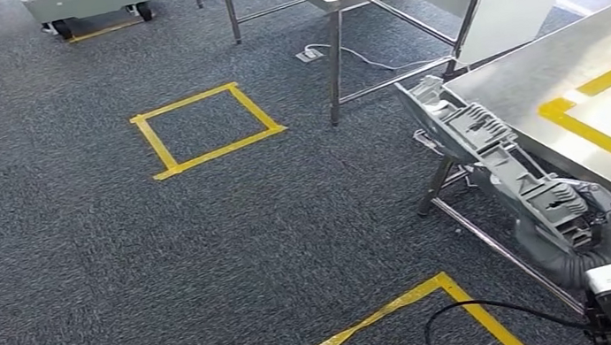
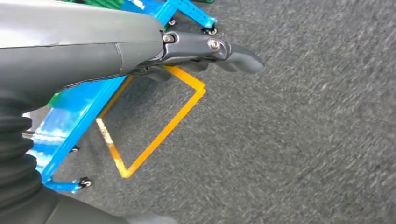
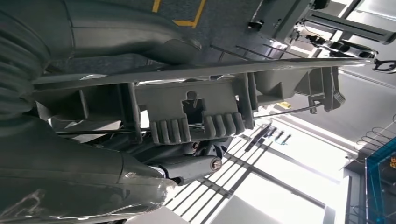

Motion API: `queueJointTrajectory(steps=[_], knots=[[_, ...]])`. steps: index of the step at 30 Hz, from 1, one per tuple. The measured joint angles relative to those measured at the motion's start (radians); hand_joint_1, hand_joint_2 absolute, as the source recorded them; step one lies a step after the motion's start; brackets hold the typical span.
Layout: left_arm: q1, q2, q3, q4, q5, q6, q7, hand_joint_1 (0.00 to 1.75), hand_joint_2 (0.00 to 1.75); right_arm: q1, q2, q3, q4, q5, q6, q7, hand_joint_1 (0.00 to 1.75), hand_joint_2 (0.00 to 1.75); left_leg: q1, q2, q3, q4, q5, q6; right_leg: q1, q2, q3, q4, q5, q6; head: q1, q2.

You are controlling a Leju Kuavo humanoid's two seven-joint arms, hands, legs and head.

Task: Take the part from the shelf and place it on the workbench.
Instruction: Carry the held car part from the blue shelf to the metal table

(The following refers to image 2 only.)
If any blue metal shelf rack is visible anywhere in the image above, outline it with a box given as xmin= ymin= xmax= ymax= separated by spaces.
xmin=29 ymin=0 xmax=218 ymax=195

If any yellow floor tape square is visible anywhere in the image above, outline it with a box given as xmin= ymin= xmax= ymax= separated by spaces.
xmin=96 ymin=65 xmax=207 ymax=179

